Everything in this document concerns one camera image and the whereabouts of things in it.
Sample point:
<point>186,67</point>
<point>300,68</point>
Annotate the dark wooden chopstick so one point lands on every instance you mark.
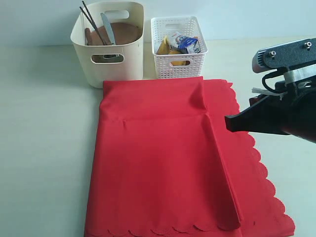
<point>84,5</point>
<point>91,21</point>

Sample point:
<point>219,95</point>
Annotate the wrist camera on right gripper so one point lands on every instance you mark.
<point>291,55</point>

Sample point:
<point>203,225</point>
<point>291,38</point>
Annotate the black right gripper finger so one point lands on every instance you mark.
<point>266,114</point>

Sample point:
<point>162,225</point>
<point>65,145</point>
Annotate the blue white milk carton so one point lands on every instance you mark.
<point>184,44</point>

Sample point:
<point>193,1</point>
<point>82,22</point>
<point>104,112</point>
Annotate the red tablecloth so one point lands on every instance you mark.
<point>166,166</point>

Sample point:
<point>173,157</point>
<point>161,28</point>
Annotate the silver table knife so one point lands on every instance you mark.
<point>108,28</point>

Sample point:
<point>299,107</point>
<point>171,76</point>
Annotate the brown wooden plate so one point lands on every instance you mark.
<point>125,33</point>

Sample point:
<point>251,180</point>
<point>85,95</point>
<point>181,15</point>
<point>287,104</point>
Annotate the white perforated plastic basket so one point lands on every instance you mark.
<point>177,65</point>

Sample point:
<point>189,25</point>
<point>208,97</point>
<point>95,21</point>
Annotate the yellow cheese wedge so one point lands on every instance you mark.
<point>164,48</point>

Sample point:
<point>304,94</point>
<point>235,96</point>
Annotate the stainless steel cup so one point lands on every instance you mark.
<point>113,58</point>

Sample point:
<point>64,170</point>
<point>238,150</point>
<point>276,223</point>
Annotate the cream plastic bin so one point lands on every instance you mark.
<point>90,57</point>

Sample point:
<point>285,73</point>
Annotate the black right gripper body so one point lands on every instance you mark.
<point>301,120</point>

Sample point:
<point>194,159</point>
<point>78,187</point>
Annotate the brown wooden spoon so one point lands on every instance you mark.
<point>92,38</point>

